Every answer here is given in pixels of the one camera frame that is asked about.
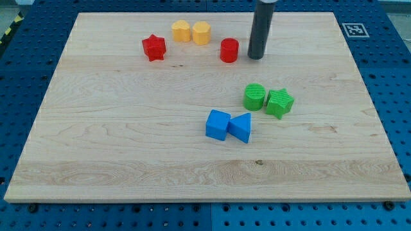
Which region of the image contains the green star block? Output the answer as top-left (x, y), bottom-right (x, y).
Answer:
top-left (266, 88), bottom-right (295, 119)

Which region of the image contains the light wooden board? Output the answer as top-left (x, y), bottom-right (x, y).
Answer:
top-left (4, 12), bottom-right (410, 203)

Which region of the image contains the black board screw left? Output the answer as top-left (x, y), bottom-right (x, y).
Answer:
top-left (27, 203), bottom-right (39, 213)

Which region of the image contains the blue cube block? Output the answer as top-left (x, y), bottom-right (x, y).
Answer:
top-left (205, 109), bottom-right (231, 141)

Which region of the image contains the red cylinder block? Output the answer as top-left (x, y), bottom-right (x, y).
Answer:
top-left (220, 38), bottom-right (239, 63)

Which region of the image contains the black board screw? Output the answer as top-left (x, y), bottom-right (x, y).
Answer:
top-left (27, 203), bottom-right (39, 213)
top-left (383, 201), bottom-right (396, 211)

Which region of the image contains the yellow hexagon block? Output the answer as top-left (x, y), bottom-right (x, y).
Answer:
top-left (192, 21), bottom-right (211, 46)

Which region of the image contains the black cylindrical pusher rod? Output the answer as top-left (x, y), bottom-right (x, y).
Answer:
top-left (247, 0), bottom-right (277, 60)

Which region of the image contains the white fiducial marker tag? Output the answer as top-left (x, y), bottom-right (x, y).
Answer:
top-left (342, 22), bottom-right (369, 38)

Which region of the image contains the green cylinder block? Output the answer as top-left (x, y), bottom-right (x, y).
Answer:
top-left (243, 83), bottom-right (266, 111)

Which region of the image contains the black board screw right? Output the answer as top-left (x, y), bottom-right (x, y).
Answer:
top-left (383, 201), bottom-right (396, 211)

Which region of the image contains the red star block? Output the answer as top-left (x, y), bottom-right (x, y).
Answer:
top-left (142, 34), bottom-right (166, 62)

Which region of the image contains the yellow heart block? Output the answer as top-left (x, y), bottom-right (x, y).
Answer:
top-left (171, 20), bottom-right (191, 42)

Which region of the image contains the blue triangle block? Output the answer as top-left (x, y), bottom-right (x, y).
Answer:
top-left (228, 113), bottom-right (252, 143)

